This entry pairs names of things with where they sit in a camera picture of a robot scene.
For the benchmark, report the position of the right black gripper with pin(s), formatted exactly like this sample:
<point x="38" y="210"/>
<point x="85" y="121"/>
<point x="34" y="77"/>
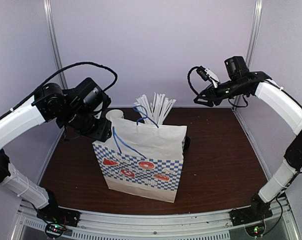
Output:
<point x="215" y="97"/>

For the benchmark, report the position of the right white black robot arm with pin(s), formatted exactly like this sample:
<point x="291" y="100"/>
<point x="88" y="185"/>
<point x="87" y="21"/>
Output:
<point x="246" y="83"/>

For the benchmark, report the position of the right aluminium corner post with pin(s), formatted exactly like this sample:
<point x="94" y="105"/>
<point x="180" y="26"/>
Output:
<point x="255" y="29"/>

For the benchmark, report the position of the left aluminium corner post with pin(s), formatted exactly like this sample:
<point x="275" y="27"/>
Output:
<point x="51" y="29"/>

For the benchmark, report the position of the aluminium front frame rail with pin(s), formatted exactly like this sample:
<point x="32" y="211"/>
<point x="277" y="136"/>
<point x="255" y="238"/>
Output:
<point x="215" y="225"/>

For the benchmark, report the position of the bundle of wrapped white straws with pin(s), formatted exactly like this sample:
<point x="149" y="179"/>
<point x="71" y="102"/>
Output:
<point x="154" y="111"/>

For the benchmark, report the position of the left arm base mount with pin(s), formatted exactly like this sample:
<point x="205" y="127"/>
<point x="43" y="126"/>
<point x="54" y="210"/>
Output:
<point x="59" y="215"/>

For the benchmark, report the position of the stack of paper cups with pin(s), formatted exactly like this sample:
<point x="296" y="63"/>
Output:
<point x="114" y="113"/>

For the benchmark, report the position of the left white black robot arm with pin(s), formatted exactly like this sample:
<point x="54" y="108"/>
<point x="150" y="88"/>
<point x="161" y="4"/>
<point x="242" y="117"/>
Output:
<point x="77" y="108"/>

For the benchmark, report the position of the aluminium corner post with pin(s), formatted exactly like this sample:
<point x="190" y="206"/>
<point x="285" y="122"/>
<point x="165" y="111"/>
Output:
<point x="51" y="29"/>
<point x="255" y="29"/>

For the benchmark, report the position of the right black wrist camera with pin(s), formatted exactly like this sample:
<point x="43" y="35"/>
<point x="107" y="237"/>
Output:
<point x="207" y="75"/>

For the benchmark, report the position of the checkered paper takeout bag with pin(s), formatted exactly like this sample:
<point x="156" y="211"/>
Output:
<point x="142" y="159"/>

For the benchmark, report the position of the stack of black lids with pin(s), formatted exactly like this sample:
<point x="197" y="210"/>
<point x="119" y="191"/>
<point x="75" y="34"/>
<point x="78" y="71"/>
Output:
<point x="187" y="142"/>

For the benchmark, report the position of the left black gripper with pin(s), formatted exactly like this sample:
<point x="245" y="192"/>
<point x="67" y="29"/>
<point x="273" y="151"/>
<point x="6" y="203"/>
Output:
<point x="100" y="133"/>

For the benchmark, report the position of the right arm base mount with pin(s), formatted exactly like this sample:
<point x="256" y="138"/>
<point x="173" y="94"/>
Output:
<point x="242" y="216"/>

